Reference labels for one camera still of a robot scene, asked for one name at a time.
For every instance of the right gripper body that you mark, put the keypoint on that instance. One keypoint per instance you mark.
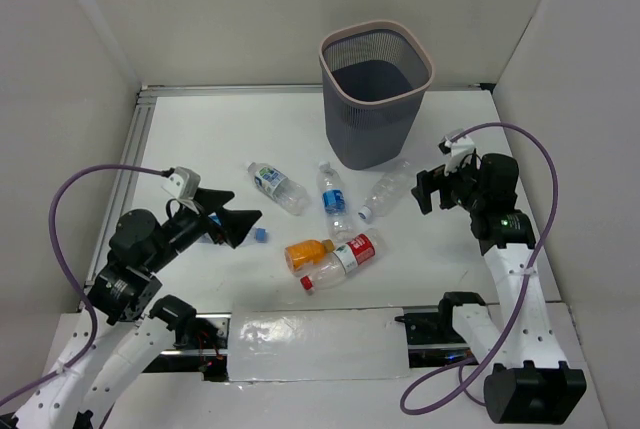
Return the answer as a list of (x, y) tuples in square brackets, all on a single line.
[(461, 186)]

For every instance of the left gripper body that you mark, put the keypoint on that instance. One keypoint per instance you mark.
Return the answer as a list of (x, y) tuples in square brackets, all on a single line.
[(211, 221)]

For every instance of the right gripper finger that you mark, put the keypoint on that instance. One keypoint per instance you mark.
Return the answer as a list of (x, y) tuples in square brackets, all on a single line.
[(427, 182), (445, 145)]

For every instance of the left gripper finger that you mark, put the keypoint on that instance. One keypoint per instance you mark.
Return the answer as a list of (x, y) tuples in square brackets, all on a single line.
[(209, 201), (236, 224)]

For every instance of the clear white cap bottle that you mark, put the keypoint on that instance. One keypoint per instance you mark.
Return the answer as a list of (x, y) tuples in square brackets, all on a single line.
[(387, 192)]

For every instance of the red label water bottle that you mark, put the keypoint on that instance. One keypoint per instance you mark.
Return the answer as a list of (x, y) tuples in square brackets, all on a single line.
[(345, 261)]

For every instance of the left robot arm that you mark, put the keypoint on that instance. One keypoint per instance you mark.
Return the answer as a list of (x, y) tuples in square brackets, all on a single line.
[(127, 325)]

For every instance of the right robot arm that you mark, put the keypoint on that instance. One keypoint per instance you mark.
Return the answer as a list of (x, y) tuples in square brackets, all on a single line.
[(525, 375)]

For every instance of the grey mesh waste bin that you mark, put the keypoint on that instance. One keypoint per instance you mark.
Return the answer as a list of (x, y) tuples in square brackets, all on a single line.
[(374, 77)]

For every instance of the crushed blue cap bottle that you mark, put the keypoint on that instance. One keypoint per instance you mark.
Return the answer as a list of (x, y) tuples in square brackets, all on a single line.
[(256, 235)]

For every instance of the green white label bottle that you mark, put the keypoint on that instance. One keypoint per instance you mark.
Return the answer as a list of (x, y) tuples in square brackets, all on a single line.
[(274, 184)]

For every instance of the orange juice bottle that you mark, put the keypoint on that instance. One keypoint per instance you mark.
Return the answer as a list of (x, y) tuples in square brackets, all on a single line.
[(300, 255)]

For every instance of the blue label water bottle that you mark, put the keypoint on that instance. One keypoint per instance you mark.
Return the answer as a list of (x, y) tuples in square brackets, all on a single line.
[(340, 223)]

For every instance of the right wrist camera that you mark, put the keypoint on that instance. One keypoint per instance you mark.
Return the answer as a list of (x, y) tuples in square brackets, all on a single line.
[(462, 152)]

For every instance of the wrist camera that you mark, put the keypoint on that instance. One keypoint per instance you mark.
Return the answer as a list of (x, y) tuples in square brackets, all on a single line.
[(462, 152), (182, 183)]

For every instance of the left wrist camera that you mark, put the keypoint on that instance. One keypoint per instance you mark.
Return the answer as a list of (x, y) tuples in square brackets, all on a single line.
[(182, 183)]

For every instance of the aluminium frame rail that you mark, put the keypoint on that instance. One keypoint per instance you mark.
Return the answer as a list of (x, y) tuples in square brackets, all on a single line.
[(216, 133)]

